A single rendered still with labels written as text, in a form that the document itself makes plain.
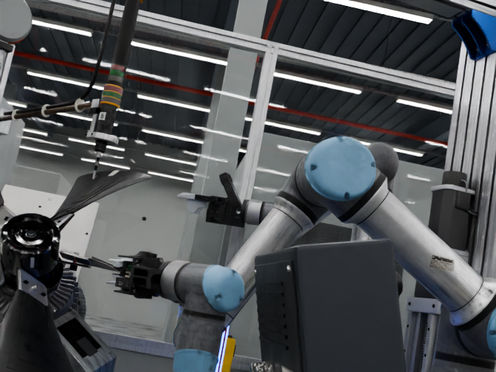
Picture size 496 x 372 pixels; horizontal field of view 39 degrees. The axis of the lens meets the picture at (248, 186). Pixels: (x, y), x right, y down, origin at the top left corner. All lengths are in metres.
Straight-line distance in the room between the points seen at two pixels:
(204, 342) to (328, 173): 0.36
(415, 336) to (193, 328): 0.73
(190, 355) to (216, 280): 0.13
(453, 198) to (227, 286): 0.75
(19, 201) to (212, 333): 0.92
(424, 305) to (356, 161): 0.59
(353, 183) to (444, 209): 0.56
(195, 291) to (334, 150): 0.34
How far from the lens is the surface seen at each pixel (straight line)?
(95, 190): 1.69
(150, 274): 1.29
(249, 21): 6.26
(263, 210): 2.07
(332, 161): 1.23
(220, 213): 2.09
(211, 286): 1.18
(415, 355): 1.77
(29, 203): 1.98
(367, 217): 1.27
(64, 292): 1.62
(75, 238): 1.90
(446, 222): 1.75
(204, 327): 1.20
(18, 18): 2.30
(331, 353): 0.75
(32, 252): 1.48
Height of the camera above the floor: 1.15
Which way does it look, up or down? 10 degrees up
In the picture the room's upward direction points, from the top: 11 degrees clockwise
